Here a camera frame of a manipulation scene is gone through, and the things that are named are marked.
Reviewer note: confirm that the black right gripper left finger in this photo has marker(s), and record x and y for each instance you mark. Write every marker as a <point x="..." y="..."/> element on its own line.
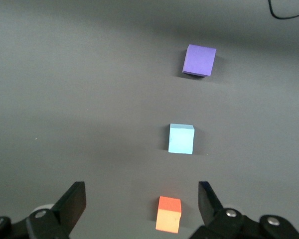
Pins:
<point x="69" y="206"/>

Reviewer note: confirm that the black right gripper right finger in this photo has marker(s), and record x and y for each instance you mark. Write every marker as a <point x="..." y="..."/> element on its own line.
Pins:
<point x="211" y="211"/>

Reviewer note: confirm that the light blue foam block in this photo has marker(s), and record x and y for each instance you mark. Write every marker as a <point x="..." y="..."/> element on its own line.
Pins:
<point x="181" y="140"/>

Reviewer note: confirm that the orange foam block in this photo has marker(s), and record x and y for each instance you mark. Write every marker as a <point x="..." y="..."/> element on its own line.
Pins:
<point x="168" y="219"/>

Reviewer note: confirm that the purple foam block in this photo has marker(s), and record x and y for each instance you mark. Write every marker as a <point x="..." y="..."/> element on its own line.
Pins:
<point x="199" y="61"/>

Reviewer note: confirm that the dark grey table mat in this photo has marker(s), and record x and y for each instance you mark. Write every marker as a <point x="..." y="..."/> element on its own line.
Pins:
<point x="89" y="99"/>

